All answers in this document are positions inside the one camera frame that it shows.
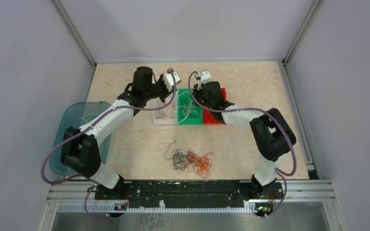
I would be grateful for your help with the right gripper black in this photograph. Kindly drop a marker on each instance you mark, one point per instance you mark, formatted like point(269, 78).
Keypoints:
point(196, 92)

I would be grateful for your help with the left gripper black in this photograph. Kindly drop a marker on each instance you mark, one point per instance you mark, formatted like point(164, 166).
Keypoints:
point(163, 98)

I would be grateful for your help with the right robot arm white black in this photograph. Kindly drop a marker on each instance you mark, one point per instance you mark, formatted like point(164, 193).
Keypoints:
point(273, 136)

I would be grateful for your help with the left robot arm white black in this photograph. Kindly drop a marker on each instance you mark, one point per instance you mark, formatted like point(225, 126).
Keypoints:
point(80, 146)

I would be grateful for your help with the red plastic bin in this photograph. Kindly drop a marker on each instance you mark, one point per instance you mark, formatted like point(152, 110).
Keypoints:
point(207, 117)

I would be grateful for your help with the green plastic bin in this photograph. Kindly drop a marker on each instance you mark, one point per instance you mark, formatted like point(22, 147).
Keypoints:
point(188, 113)

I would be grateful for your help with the white plastic bin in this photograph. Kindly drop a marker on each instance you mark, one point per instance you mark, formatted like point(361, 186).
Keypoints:
point(166, 115)

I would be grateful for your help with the teal plastic container lid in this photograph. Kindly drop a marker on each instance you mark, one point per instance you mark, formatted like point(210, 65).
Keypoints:
point(75, 116)

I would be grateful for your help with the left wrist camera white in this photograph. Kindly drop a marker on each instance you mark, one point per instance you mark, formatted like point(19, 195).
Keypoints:
point(171, 78)

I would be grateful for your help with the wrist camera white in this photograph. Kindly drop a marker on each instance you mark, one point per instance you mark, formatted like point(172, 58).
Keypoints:
point(171, 78)
point(203, 77)

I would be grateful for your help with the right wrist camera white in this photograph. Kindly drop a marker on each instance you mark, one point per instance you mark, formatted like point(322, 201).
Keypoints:
point(203, 77)

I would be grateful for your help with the aluminium frame post right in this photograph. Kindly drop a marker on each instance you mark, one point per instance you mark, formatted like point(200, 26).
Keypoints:
point(302, 30)

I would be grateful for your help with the aluminium frame post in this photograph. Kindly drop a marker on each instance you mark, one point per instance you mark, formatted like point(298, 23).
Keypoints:
point(302, 30)
point(72, 29)

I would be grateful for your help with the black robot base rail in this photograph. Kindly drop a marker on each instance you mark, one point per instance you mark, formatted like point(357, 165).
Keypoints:
point(189, 194)

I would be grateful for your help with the aluminium frame post left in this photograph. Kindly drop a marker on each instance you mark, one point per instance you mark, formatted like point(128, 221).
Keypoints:
point(72, 29)

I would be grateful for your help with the white slotted cable duct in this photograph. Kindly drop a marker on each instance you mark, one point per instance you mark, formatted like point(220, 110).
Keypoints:
point(111, 207)

